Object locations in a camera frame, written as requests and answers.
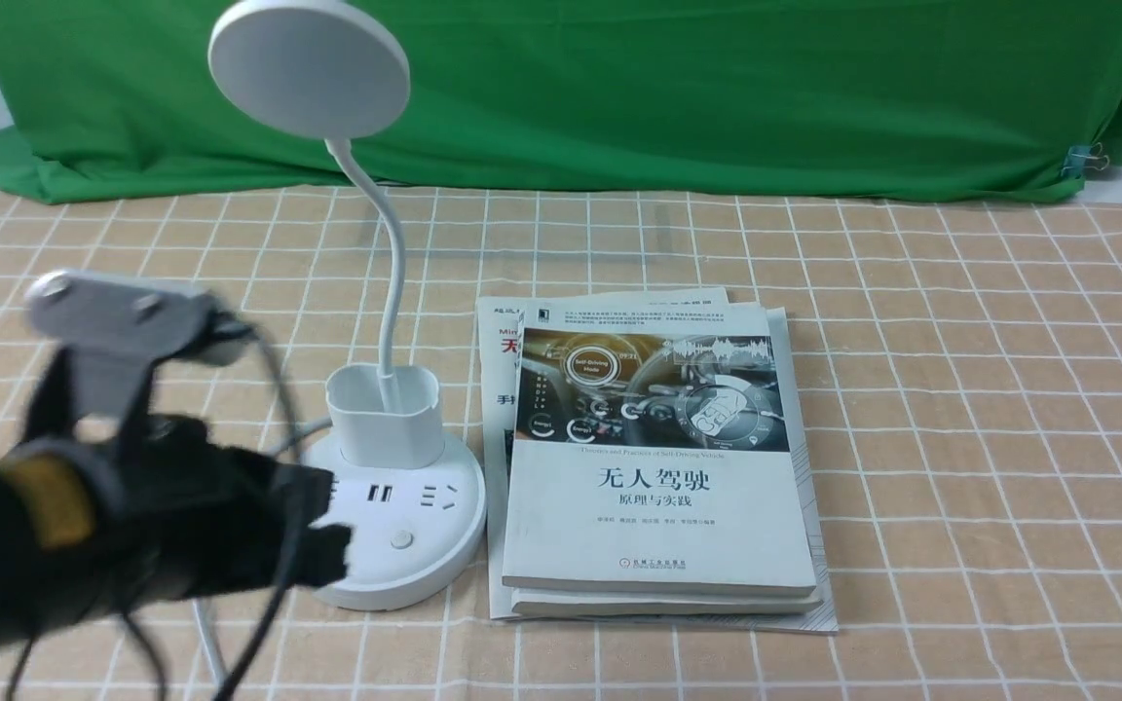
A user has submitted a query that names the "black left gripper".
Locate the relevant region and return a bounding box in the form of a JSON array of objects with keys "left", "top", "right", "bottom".
[{"left": 93, "top": 417, "right": 355, "bottom": 612}]

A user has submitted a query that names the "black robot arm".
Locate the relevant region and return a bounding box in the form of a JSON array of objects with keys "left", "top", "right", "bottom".
[{"left": 0, "top": 416, "right": 353, "bottom": 648}]

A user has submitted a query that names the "white desk lamp with sockets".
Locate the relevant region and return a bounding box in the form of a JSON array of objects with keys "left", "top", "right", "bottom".
[{"left": 206, "top": 1, "right": 487, "bottom": 611}]

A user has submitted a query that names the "middle white book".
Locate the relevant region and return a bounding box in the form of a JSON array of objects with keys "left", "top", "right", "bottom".
[{"left": 508, "top": 304, "right": 825, "bottom": 618}]

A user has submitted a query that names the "white book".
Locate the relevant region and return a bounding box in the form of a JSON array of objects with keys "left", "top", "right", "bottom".
[
  {"left": 476, "top": 287, "right": 839, "bottom": 635},
  {"left": 508, "top": 304, "right": 825, "bottom": 618}
]

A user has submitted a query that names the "bottom white book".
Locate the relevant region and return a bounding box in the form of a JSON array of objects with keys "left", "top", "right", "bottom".
[{"left": 476, "top": 287, "right": 839, "bottom": 635}]

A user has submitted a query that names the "top self-driving textbook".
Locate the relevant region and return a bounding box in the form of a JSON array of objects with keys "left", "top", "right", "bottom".
[{"left": 502, "top": 328, "right": 818, "bottom": 599}]

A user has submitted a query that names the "green backdrop cloth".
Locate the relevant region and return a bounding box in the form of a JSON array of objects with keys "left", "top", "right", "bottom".
[{"left": 0, "top": 1, "right": 1122, "bottom": 203}]

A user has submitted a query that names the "tan checkered tablecloth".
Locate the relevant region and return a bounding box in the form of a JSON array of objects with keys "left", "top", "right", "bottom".
[{"left": 0, "top": 187, "right": 1122, "bottom": 700}]

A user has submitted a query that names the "blue binder clip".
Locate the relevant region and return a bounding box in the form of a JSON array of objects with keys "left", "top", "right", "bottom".
[{"left": 1060, "top": 142, "right": 1110, "bottom": 179}]

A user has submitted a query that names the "grey lamp power cable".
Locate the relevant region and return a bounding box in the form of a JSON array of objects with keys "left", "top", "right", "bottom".
[{"left": 193, "top": 417, "right": 333, "bottom": 685}]

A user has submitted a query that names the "black camera cable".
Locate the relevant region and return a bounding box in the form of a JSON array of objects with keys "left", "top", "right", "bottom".
[{"left": 210, "top": 321, "right": 314, "bottom": 701}]

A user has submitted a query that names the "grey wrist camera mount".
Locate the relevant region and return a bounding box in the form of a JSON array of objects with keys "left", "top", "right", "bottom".
[{"left": 25, "top": 268, "right": 254, "bottom": 434}]

